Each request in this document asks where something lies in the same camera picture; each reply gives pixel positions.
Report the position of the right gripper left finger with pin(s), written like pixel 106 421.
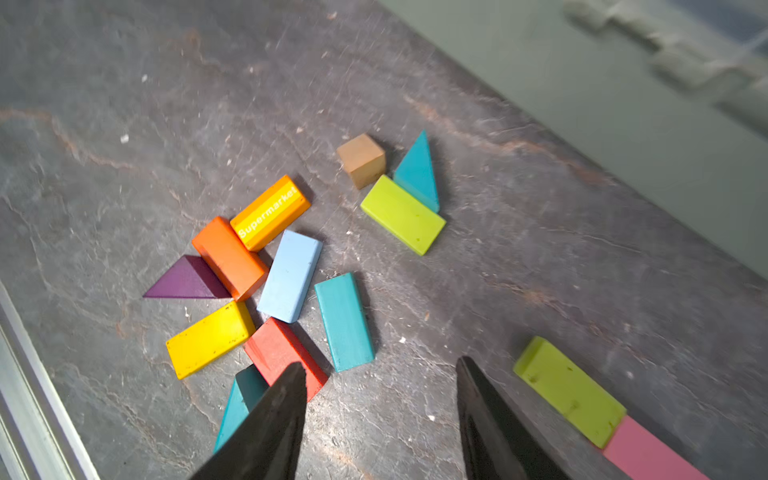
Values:
pixel 267 444

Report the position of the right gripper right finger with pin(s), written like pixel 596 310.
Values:
pixel 496 443

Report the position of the green block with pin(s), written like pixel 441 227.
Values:
pixel 402 215
pixel 591 409

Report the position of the pink block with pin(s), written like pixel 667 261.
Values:
pixel 642 456

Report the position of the teal rectangular block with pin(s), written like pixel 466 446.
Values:
pixel 344 322

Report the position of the teal triangle block bottom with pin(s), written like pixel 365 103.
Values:
pixel 247 390

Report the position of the teal triangle block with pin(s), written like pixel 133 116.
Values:
pixel 247 390
pixel 415 174

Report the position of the red block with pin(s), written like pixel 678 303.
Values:
pixel 274 346

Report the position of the light blue block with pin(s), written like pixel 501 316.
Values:
pixel 289 277

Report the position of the purple triangle block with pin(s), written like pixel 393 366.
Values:
pixel 188 278

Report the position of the green block top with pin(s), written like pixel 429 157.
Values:
pixel 402 215

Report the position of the orange yellow supermarket block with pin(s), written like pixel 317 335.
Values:
pixel 271 213

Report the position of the teal triangle block top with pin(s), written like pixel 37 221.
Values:
pixel 415 174

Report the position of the small tan cube block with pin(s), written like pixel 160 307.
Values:
pixel 363 160

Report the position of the translucent plastic storage box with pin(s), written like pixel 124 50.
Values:
pixel 668 96

